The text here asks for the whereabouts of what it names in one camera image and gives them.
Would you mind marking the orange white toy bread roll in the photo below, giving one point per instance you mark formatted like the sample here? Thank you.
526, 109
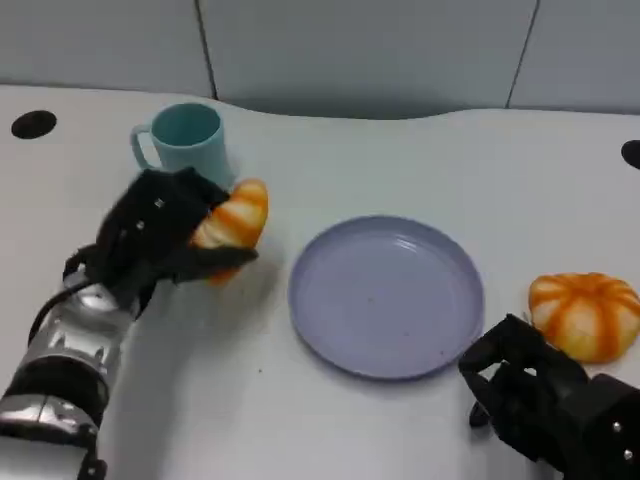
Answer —
585, 315
240, 215

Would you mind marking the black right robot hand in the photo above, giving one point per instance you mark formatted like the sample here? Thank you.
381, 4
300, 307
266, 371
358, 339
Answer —
545, 400

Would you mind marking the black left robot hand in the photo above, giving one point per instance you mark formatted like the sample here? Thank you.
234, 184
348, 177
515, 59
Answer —
145, 225

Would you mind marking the lilac plate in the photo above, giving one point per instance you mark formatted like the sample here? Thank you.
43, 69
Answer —
387, 300

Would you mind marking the pale green mug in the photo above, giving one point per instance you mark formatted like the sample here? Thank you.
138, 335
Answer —
192, 150

